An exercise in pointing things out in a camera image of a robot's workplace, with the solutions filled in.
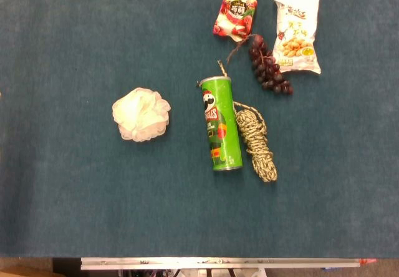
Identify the brown cardboard box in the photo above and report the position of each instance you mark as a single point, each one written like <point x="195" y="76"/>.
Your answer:
<point x="22" y="271"/>

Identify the white peanut snack bag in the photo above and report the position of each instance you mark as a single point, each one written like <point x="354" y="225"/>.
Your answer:
<point x="296" y="30"/>

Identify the dark red grape bunch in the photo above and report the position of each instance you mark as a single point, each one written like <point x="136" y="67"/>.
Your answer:
<point x="268" y="68"/>

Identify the green Pringles can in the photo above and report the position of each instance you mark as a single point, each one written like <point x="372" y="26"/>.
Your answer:
<point x="221" y="124"/>

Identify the silver aluminium rail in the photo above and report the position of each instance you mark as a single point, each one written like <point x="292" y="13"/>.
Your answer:
<point x="218" y="263"/>

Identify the red fruit jelly pouch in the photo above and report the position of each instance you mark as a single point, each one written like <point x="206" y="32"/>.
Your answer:
<point x="235" y="16"/>

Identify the blue felt table cloth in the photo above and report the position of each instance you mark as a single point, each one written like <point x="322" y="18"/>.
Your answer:
<point x="78" y="180"/>

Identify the white mesh bath sponge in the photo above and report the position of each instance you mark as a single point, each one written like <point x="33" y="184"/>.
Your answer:
<point x="141" y="114"/>

